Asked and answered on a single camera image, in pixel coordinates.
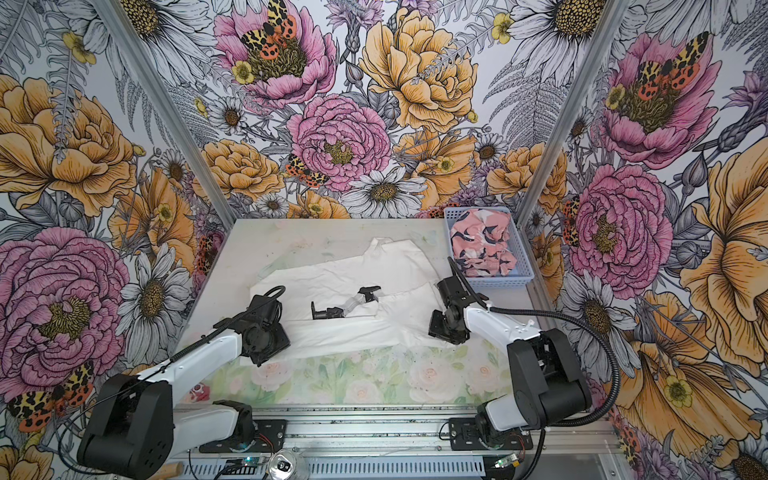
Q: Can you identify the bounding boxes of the white t-shirt with robot print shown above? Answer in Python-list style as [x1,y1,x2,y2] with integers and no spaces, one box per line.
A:
[250,238,449,361]

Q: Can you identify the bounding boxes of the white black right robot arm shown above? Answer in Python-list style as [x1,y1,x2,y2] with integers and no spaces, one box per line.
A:
[429,275,592,447]

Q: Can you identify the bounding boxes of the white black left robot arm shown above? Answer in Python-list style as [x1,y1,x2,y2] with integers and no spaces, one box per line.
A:
[76,294,290,479]

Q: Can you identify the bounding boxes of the light blue perforated laundry basket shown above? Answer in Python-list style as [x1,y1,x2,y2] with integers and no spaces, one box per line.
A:
[444,207,533,288]

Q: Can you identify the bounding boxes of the pink patterned garment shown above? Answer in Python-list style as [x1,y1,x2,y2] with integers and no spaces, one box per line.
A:
[449,208,517,278]

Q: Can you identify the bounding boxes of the silver round can top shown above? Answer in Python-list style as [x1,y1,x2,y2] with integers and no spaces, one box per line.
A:
[266,449,309,480]

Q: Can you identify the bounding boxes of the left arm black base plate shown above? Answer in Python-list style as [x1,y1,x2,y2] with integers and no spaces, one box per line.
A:
[198,419,288,454]

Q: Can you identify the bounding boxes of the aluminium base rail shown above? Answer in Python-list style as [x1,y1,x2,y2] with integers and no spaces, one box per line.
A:
[157,404,619,460]

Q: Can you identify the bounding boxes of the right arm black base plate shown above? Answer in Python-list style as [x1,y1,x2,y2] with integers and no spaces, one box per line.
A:
[439,417,533,452]

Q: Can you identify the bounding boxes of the grey slotted cable duct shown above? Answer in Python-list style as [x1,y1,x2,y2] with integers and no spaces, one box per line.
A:
[177,455,486,479]

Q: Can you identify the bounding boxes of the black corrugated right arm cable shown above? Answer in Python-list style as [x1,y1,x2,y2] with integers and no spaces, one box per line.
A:
[446,256,621,428]

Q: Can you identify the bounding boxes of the left aluminium corner post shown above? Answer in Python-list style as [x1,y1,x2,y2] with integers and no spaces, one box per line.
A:
[94,1,237,232]

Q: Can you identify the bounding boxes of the aluminium corner post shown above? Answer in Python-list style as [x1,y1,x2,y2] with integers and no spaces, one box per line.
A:
[515,1,628,228]
[94,1,237,232]

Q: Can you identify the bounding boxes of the right aluminium corner post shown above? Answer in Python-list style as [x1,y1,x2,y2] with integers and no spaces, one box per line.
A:
[515,1,628,228]

